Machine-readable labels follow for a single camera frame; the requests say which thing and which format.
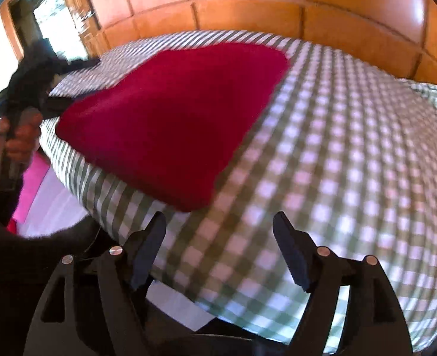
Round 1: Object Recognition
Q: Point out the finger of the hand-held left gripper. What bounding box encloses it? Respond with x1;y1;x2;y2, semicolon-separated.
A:
57;57;101;75
41;96;76;120

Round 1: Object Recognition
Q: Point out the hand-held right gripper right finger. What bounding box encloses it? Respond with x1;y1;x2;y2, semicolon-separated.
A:
272;211;414;356

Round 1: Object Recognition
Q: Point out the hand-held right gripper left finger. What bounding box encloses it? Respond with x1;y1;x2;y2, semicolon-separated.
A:
23;211;167;356

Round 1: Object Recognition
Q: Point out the red garment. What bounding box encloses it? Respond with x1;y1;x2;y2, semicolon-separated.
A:
55;42;291;213

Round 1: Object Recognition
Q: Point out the person's left hand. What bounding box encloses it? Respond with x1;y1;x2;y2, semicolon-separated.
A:
0;109;44;172

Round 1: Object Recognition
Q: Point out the wooden cabinet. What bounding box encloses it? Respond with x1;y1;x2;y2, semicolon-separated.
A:
57;0;104;62

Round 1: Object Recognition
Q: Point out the pink object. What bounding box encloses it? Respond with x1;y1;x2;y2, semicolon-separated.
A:
7;154;53;235

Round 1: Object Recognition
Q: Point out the green checked bedsheet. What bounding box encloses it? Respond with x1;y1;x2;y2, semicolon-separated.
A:
41;30;437;354

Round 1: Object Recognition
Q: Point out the wooden panelled headboard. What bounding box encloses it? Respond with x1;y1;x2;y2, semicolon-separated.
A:
81;0;437;93

